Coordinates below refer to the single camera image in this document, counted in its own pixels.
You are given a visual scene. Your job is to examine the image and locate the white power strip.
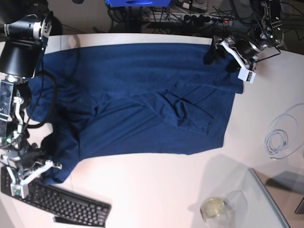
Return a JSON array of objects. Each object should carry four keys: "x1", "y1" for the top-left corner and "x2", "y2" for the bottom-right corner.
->
[{"x1": 147, "y1": 12, "x2": 235, "y2": 27}]

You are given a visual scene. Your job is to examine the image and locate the clear glass jar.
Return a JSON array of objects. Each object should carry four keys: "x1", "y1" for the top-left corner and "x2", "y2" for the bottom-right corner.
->
[{"x1": 200, "y1": 197, "x2": 230, "y2": 228}]

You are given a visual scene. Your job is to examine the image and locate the black computer keyboard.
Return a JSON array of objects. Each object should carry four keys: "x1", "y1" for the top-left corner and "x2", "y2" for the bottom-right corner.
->
[{"x1": 0, "y1": 167, "x2": 112, "y2": 228}]

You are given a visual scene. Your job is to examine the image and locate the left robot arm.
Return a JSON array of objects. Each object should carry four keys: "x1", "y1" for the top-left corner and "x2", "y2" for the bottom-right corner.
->
[{"x1": 203, "y1": 0, "x2": 283, "y2": 72}]

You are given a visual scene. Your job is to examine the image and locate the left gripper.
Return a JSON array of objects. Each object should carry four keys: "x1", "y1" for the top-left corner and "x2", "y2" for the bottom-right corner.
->
[{"x1": 203, "y1": 35, "x2": 261, "y2": 73}]

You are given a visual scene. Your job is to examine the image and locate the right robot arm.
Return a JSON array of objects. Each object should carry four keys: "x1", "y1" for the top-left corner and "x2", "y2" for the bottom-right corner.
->
[{"x1": 0, "y1": 0, "x2": 57, "y2": 177}]

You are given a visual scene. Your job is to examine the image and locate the coiled white cable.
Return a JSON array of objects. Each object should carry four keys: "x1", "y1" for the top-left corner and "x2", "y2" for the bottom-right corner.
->
[{"x1": 264, "y1": 103, "x2": 304, "y2": 160}]

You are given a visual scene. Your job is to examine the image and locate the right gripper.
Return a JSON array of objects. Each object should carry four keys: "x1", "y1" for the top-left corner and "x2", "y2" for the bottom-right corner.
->
[{"x1": 17, "y1": 145, "x2": 47, "y2": 176}]

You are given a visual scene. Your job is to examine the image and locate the blue box with hole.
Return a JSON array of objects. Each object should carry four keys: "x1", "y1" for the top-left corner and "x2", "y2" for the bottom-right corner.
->
[{"x1": 105, "y1": 0, "x2": 171, "y2": 7}]

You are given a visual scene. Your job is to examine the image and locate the dark blue t-shirt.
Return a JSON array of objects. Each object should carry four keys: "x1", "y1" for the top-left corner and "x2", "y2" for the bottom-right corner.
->
[{"x1": 28, "y1": 43, "x2": 243, "y2": 185}]

